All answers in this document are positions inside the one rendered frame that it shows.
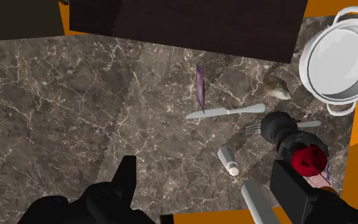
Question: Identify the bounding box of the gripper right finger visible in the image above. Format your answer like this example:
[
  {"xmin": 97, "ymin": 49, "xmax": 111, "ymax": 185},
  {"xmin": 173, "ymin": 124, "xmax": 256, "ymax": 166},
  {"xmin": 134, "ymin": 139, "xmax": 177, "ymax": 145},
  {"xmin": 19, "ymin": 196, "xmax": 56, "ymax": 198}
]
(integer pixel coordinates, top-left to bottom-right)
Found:
[{"xmin": 270, "ymin": 159, "xmax": 358, "ymax": 224}]

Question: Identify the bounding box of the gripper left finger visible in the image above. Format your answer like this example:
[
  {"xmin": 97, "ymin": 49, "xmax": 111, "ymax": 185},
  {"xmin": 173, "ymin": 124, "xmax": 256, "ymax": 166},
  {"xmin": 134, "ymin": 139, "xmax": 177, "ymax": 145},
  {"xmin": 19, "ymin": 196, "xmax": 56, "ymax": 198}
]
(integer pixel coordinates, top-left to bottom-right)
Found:
[{"xmin": 17, "ymin": 155, "xmax": 156, "ymax": 224}]

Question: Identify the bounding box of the silver table knife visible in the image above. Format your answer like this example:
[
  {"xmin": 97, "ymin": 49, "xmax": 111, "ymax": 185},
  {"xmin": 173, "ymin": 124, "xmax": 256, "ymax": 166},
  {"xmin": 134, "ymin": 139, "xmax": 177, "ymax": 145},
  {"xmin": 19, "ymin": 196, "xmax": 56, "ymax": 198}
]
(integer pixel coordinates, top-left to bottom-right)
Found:
[
  {"xmin": 240, "ymin": 179, "xmax": 281, "ymax": 224},
  {"xmin": 186, "ymin": 103, "xmax": 266, "ymax": 120}
]

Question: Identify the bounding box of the black grinder with red top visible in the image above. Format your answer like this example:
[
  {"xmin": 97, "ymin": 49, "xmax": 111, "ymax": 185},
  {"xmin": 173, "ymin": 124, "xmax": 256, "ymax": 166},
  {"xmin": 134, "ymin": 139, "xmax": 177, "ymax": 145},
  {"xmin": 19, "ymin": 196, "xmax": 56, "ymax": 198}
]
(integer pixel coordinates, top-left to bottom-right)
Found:
[{"xmin": 260, "ymin": 110, "xmax": 331, "ymax": 178}]

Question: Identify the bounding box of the silver fork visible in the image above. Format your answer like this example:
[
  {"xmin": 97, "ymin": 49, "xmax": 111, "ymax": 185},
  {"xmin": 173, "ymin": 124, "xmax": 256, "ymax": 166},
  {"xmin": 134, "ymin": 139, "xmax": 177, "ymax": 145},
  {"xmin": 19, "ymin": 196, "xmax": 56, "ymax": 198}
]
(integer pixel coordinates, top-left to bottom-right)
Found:
[{"xmin": 244, "ymin": 120, "xmax": 322, "ymax": 136}]

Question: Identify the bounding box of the silver salt shaker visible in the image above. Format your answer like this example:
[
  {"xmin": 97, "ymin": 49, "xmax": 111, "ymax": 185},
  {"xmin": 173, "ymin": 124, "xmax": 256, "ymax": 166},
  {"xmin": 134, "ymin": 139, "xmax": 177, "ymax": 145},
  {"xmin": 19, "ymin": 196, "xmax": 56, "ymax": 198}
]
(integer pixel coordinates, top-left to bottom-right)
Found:
[{"xmin": 217, "ymin": 146, "xmax": 240, "ymax": 177}]

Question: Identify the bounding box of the thin purple card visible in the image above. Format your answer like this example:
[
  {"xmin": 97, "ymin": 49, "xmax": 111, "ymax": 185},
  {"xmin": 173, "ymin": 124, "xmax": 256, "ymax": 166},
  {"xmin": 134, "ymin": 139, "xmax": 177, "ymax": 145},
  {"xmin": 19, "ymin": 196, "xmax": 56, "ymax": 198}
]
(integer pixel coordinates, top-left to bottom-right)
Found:
[{"xmin": 195, "ymin": 64, "xmax": 206, "ymax": 115}]

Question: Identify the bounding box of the dark olive box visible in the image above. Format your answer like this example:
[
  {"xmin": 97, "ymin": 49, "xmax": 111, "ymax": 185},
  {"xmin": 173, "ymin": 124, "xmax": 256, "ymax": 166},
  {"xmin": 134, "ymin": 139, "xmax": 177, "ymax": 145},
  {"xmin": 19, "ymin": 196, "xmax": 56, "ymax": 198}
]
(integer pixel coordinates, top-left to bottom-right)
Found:
[{"xmin": 0, "ymin": 0, "xmax": 65, "ymax": 43}]

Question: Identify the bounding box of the white pot with two handles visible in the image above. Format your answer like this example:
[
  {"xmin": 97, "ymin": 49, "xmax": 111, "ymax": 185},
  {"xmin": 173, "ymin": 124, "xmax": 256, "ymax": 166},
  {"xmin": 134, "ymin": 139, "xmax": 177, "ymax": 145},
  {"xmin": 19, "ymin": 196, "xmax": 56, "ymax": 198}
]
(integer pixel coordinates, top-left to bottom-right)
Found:
[{"xmin": 298, "ymin": 6, "xmax": 358, "ymax": 117}]

